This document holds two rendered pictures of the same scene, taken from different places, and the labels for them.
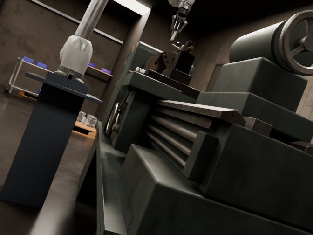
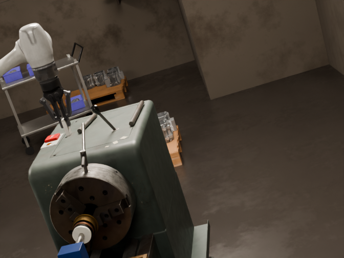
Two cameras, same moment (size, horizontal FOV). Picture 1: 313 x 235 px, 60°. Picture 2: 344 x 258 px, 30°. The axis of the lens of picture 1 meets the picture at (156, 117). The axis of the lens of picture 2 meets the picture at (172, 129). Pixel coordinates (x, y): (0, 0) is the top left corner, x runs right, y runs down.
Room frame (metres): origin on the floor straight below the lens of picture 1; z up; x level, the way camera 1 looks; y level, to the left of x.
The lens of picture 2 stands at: (0.03, -1.21, 2.04)
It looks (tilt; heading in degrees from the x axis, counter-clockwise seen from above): 18 degrees down; 24
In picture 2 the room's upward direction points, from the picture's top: 18 degrees counter-clockwise
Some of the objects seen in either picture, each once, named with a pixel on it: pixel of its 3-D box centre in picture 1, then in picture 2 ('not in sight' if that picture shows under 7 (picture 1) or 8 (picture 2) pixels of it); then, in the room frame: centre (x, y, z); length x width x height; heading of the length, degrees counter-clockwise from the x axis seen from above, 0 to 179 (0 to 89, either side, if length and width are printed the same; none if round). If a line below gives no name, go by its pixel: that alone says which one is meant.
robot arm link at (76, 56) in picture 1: (78, 54); not in sight; (1.75, 0.61, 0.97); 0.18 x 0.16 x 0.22; 28
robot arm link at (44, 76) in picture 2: (185, 7); (45, 71); (2.05, 0.11, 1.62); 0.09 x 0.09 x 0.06
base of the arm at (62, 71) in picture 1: (70, 74); not in sight; (1.72, 0.60, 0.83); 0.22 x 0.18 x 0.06; 21
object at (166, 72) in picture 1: (174, 78); not in sight; (1.35, -0.01, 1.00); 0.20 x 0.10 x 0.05; 14
